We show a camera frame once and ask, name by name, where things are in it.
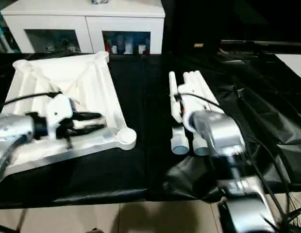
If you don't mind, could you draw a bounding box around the white plastic table leg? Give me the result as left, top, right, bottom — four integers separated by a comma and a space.
188, 71, 219, 114
168, 71, 190, 155
195, 70, 225, 114
182, 72, 211, 156

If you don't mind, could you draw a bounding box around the white plastic table top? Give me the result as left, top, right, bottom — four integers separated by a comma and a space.
0, 50, 138, 179

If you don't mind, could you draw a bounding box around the black plastic mat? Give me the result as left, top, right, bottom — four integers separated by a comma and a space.
0, 52, 301, 209

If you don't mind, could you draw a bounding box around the black tall cabinet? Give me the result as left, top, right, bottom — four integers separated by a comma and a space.
162, 0, 223, 55

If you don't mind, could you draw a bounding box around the white glass-door cabinet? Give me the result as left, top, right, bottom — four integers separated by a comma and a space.
0, 0, 165, 54

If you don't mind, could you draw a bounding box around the black long bar device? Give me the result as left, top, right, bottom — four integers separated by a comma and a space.
220, 39, 301, 47

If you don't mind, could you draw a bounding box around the teal white pole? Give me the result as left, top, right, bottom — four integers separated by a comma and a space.
0, 7, 21, 53

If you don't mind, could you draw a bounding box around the white flat board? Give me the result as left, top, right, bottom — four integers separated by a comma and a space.
274, 53, 301, 87

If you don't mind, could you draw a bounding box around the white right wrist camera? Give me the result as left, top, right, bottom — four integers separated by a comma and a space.
177, 83, 209, 133

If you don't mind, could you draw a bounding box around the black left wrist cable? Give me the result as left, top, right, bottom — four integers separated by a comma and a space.
3, 91, 61, 106

